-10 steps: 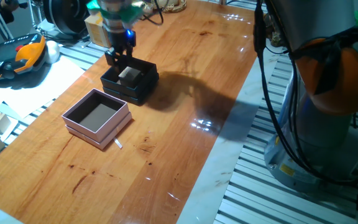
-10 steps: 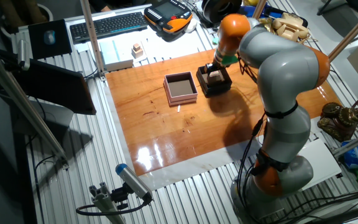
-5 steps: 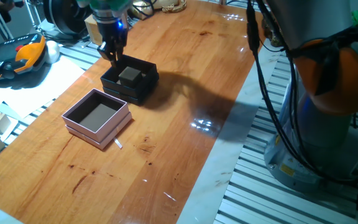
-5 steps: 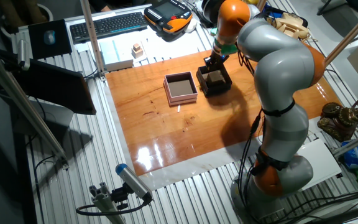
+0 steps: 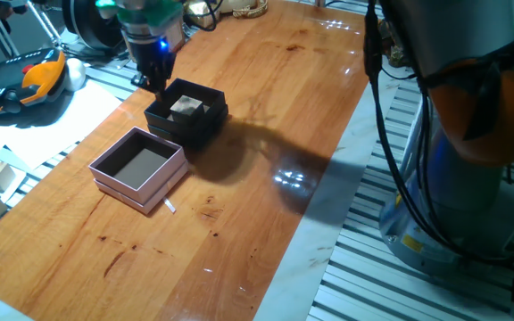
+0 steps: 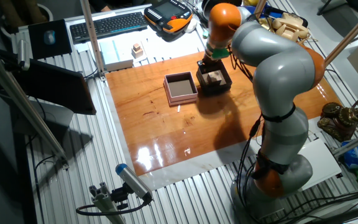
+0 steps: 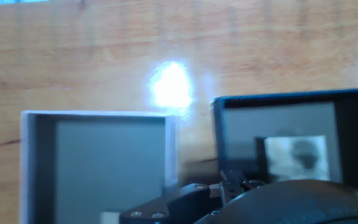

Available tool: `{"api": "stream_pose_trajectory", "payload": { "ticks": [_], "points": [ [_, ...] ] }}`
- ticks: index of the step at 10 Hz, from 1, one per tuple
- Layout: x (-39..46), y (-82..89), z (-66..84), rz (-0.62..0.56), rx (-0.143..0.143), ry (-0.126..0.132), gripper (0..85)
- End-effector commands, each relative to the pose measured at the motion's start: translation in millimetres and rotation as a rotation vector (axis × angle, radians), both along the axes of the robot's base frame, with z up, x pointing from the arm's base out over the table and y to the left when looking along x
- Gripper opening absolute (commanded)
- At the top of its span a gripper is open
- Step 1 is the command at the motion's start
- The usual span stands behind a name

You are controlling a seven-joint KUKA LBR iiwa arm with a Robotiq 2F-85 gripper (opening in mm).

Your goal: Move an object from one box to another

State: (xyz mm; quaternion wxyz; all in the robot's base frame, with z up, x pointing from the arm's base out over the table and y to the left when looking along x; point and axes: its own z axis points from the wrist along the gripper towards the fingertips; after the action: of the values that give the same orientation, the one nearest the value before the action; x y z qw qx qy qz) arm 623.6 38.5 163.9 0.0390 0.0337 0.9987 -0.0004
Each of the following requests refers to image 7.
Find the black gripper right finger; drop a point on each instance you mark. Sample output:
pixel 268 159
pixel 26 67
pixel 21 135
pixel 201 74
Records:
pixel 230 188

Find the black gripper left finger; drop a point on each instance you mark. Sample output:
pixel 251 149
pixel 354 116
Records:
pixel 172 205

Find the dark blue square gift box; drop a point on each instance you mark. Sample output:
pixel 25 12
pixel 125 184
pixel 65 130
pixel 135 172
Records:
pixel 238 130

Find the pink square gift box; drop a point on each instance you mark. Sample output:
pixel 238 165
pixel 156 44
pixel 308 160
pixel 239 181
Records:
pixel 104 161

